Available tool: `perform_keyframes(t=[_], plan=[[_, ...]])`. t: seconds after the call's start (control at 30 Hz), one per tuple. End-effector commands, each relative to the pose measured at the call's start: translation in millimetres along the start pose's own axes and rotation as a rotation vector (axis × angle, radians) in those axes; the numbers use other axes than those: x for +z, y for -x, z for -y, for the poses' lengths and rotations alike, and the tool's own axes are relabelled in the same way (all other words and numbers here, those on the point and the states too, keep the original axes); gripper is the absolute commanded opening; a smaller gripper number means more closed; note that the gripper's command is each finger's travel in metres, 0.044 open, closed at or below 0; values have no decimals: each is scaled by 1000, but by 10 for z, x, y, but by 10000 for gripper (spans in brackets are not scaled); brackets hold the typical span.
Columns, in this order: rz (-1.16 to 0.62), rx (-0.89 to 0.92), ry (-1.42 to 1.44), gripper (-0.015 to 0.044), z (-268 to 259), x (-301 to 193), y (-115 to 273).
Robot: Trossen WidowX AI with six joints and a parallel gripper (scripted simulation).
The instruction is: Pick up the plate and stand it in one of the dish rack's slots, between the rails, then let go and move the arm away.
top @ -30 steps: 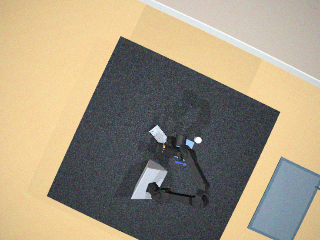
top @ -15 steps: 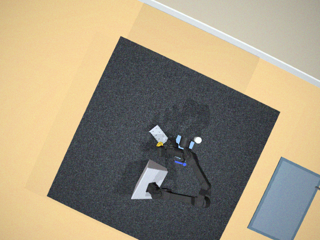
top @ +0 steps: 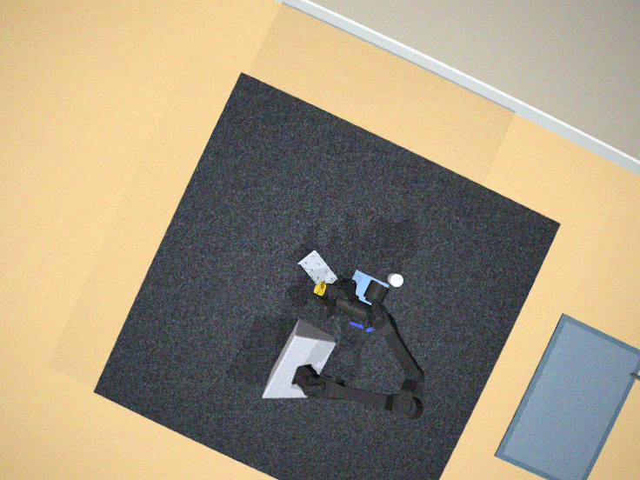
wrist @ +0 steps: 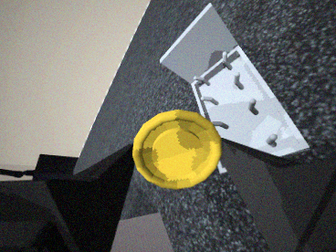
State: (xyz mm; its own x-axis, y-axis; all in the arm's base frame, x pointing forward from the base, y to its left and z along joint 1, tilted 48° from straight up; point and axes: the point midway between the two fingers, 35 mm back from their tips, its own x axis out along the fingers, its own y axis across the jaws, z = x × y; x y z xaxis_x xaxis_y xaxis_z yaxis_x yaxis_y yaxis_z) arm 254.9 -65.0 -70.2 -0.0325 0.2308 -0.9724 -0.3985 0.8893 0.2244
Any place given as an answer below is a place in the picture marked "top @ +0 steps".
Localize yellow plate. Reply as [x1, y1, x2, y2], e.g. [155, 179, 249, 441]
[314, 281, 326, 296]

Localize light blue mat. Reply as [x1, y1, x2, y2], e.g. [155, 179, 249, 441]
[352, 270, 389, 305]

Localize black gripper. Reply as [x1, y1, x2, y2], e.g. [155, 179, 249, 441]
[311, 283, 360, 321]

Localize white cylinder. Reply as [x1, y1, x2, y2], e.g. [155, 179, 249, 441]
[388, 273, 403, 287]

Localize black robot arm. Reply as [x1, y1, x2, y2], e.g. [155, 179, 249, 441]
[291, 278, 425, 419]

